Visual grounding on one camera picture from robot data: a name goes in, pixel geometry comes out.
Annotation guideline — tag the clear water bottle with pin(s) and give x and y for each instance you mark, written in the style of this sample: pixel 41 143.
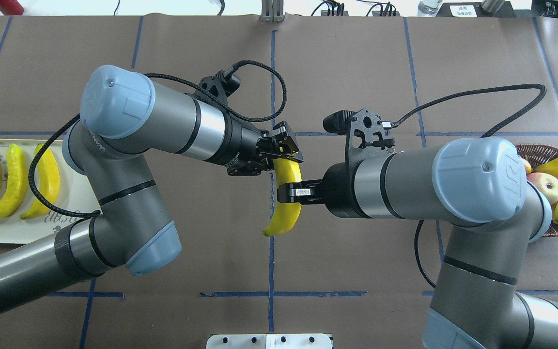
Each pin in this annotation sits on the clear water bottle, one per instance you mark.
pixel 429 7

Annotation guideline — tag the red cylindrical bottle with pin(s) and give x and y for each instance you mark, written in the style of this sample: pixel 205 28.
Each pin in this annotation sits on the red cylindrical bottle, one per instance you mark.
pixel 11 8

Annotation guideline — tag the white bear print tray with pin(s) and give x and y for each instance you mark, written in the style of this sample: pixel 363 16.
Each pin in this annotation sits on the white bear print tray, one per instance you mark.
pixel 75 195

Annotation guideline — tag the dark purple plum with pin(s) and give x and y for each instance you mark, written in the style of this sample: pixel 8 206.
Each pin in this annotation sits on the dark purple plum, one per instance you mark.
pixel 527 166

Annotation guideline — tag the pale green apple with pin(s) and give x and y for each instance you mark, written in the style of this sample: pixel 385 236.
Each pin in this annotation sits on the pale green apple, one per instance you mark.
pixel 546 184

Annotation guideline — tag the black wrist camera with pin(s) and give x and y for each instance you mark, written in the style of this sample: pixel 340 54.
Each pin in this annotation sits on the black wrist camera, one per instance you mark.
pixel 216 89
pixel 365 134

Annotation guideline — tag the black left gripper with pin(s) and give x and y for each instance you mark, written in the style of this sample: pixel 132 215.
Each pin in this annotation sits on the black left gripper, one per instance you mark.
pixel 243 145

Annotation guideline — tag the grey aluminium frame post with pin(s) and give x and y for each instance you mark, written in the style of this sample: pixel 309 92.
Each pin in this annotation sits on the grey aluminium frame post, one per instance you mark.
pixel 272 11

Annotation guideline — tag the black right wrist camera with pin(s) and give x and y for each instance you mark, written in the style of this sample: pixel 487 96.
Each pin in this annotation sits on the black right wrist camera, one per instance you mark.
pixel 365 134

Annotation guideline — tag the brown wicker basket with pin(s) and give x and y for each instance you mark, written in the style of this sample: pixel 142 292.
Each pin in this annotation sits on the brown wicker basket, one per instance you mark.
pixel 537 155

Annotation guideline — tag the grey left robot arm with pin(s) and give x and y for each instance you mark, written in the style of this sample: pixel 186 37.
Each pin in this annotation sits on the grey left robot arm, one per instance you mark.
pixel 122 115

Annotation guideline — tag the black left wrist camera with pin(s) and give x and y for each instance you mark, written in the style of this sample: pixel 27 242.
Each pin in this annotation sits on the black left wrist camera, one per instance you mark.
pixel 216 89

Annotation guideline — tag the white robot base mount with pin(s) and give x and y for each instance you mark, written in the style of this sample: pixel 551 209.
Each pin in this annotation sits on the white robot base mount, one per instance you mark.
pixel 271 341

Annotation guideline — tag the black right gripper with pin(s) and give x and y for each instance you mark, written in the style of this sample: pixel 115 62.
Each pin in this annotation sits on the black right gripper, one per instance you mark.
pixel 337 188

